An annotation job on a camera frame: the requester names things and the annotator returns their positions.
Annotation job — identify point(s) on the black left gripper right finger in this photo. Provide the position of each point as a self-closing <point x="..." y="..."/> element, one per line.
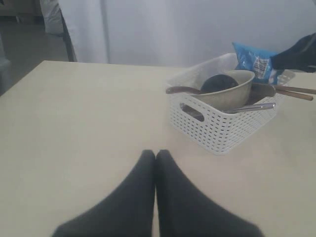
<point x="185" y="211"/>

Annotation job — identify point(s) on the wooden chopstick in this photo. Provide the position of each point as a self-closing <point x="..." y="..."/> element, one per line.
<point x="295" y="89"/>
<point x="295" y="95"/>

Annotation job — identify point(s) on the white curtain backdrop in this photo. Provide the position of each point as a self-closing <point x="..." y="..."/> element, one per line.
<point x="176" y="33"/>

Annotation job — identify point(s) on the silver metal spoon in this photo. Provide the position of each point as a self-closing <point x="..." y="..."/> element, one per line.
<point x="249" y="108"/>

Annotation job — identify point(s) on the grey metal cup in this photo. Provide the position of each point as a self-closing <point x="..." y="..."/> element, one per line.
<point x="259" y="91"/>

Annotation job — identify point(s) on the black ladle with brown handle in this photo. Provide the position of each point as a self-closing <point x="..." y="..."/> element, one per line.
<point x="213" y="84"/>

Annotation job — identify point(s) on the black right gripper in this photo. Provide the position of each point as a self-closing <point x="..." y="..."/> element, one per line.
<point x="301" y="56"/>

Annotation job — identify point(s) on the white perforated plastic basket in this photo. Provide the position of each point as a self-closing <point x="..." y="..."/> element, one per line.
<point x="203" y="120"/>

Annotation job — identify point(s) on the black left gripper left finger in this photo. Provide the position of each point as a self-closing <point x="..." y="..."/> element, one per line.
<point x="126" y="212"/>

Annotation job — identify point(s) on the beige metal bowl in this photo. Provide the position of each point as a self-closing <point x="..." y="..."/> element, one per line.
<point x="230" y="98"/>

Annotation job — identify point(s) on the blue snack bag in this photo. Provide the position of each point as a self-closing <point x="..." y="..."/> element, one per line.
<point x="258" y="61"/>

